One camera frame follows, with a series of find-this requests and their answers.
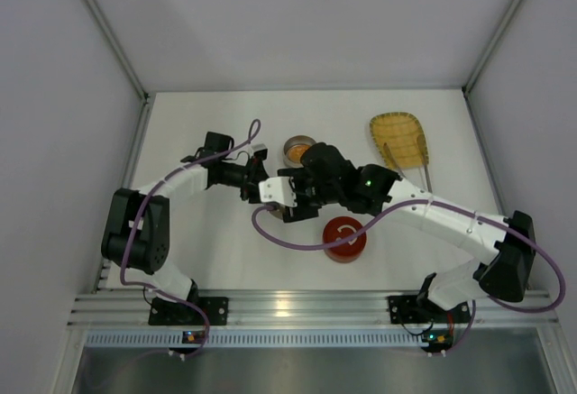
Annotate grey tin with orange food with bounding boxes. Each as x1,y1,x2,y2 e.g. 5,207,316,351
283,134,316,169

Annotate red round lid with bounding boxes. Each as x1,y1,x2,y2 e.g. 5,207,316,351
323,216,367,254

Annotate red-based metal lunch tin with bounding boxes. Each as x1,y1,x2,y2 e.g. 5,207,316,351
325,240,366,263

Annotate grey round lid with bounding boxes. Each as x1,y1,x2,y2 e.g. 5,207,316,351
267,205,287,221

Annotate metal tongs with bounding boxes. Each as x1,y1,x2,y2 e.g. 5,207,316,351
383,134,433,193

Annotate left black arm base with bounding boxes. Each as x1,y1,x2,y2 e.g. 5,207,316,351
148,297,229,326

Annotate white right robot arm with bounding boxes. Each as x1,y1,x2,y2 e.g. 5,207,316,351
271,142,536,310

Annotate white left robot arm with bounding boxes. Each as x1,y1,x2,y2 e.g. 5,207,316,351
101,119,268,322

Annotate woven bamboo tray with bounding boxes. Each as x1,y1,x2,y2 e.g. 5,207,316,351
369,112,429,170

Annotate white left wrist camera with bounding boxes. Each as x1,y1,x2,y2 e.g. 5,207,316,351
252,143,268,160

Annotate aluminium mounting rail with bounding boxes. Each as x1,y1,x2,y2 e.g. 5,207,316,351
67,289,559,332

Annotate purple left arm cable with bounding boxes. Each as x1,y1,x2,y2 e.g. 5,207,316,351
118,118,262,359

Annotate slotted grey cable duct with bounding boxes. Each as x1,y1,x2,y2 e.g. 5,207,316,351
85,328,425,348

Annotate left aluminium frame post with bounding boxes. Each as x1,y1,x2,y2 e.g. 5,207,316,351
80,0,150,104

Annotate aluminium frame post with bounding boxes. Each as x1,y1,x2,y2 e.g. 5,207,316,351
462,0,526,100
80,0,150,104

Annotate right aluminium frame post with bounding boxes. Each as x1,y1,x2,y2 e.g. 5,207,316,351
462,0,526,100

